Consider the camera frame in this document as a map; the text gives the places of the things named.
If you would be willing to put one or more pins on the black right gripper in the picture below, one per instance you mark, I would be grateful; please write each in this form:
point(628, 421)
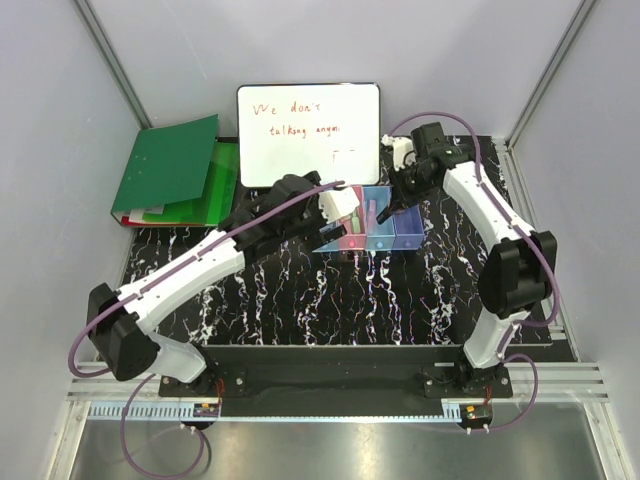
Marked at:
point(400, 194)

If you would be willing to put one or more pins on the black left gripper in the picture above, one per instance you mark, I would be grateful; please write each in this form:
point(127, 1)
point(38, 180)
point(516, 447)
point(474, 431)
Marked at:
point(311, 237)

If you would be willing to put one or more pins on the light blue bin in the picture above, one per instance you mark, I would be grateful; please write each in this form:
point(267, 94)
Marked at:
point(331, 246)
point(383, 236)

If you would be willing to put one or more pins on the pink eraser stick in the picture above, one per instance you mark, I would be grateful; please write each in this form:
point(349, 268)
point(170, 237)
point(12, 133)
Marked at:
point(371, 215)

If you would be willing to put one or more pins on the pink plastic bin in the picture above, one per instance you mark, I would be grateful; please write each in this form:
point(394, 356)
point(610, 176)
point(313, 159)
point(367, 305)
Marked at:
point(351, 241)

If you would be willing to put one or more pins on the green highlighter pen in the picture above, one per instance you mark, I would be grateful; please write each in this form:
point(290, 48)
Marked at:
point(355, 225)

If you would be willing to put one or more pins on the purple plastic bin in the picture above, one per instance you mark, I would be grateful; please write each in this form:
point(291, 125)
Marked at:
point(409, 229)

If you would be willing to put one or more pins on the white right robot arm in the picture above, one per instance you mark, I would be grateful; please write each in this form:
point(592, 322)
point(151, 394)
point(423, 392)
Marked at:
point(518, 273)

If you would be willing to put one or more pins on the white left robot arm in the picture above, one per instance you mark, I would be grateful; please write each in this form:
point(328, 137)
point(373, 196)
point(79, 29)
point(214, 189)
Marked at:
point(122, 324)

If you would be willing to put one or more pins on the white dry-erase board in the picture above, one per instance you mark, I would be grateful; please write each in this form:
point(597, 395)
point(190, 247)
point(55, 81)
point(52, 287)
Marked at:
point(333, 129)

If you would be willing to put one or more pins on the green translucent file folder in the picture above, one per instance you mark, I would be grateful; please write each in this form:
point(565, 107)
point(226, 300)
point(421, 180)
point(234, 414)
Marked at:
point(215, 203)

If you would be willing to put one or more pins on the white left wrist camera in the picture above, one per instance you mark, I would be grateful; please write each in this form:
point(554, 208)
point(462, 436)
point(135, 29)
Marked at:
point(338, 204)

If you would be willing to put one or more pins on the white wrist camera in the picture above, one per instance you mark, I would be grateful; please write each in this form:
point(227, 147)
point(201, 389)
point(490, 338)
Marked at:
point(403, 151)
point(338, 204)

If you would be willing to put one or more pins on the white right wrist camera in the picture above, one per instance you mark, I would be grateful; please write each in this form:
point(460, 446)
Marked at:
point(403, 151)

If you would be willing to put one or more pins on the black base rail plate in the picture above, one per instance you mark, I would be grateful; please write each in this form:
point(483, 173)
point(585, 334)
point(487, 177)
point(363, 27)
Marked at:
point(325, 367)

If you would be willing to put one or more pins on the green ring binder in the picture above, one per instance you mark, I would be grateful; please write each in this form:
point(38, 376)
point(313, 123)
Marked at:
point(167, 165)

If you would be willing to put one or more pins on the aluminium frame rail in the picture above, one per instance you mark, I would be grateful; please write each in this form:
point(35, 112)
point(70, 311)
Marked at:
point(137, 400)

